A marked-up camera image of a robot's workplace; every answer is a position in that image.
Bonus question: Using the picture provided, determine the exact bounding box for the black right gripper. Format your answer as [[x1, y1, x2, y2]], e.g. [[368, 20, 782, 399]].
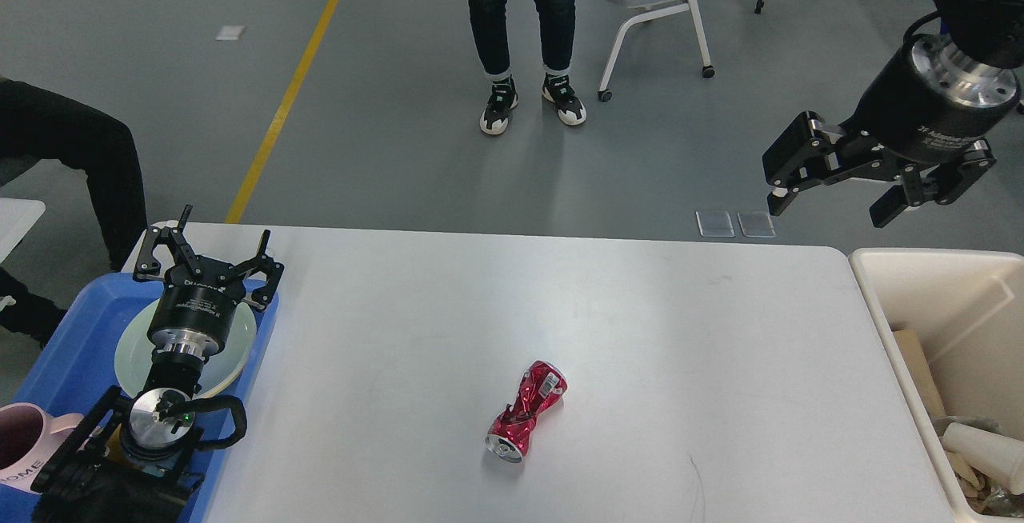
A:
[[762, 35, 1022, 228]]

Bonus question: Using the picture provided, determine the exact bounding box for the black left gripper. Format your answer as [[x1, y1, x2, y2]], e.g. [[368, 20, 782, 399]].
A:
[[133, 205, 286, 362]]

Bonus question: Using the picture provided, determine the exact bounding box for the green plate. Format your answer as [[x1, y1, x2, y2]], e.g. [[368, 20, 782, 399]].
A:
[[114, 300, 258, 398]]

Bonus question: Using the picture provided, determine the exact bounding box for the brown paper bag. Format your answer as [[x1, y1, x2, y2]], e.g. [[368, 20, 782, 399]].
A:
[[893, 329, 948, 422]]

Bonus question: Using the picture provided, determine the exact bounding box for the pink HOME mug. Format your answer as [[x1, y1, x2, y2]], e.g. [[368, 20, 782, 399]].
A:
[[1, 402, 84, 494]]

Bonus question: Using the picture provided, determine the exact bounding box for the crushed red soda can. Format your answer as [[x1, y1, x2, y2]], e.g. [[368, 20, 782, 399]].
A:
[[484, 360, 568, 464]]

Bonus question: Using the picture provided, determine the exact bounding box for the brown paper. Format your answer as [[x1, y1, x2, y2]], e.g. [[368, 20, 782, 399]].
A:
[[944, 450, 988, 511]]

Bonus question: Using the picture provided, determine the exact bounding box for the clear plastic wrap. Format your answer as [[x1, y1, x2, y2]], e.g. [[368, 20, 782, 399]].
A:
[[931, 415, 1022, 518]]

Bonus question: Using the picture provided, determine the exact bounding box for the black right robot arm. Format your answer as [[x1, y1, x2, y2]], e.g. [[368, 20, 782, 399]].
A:
[[763, 0, 1023, 228]]

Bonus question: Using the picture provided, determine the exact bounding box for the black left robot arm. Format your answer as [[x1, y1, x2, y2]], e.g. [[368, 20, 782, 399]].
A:
[[30, 206, 284, 522]]

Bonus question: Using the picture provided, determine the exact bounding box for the beige plastic bin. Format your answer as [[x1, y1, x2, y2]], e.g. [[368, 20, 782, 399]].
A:
[[849, 247, 1023, 522]]

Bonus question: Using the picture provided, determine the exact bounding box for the dark seated figure left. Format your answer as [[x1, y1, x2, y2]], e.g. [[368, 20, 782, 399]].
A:
[[0, 79, 148, 348]]

